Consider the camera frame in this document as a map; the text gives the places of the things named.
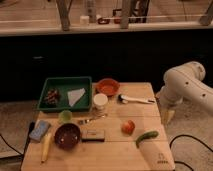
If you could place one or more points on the yellow banana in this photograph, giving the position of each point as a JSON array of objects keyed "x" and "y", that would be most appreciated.
[{"x": 46, "y": 145}]

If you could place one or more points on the white cloth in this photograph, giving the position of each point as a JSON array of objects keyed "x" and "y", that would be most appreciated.
[{"x": 75, "y": 95}]

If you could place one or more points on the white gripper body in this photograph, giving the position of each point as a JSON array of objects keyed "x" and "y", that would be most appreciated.
[{"x": 167, "y": 114}]

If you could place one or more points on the blue sponge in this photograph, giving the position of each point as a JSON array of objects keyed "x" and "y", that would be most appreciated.
[{"x": 40, "y": 130}]

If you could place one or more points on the metal spoon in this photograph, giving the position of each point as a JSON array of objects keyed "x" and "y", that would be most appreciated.
[{"x": 85, "y": 121}]

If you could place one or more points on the white jar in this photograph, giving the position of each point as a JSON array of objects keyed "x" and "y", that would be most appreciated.
[{"x": 100, "y": 101}]

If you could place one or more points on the green cucumber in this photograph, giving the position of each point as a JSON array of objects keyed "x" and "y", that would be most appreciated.
[{"x": 147, "y": 135}]

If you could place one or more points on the orange bowl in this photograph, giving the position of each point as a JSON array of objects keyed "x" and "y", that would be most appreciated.
[{"x": 107, "y": 86}]

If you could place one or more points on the dark purple bowl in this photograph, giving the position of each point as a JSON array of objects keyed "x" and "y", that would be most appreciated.
[{"x": 67, "y": 136}]

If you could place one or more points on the green tray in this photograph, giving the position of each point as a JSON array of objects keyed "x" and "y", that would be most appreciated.
[{"x": 64, "y": 85}]

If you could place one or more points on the brown pine cone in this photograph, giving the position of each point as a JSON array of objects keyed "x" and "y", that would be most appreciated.
[{"x": 52, "y": 97}]

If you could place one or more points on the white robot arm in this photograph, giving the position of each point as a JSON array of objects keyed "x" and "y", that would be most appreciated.
[{"x": 184, "y": 81}]

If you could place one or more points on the green cup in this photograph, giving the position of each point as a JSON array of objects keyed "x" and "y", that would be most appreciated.
[{"x": 65, "y": 116}]

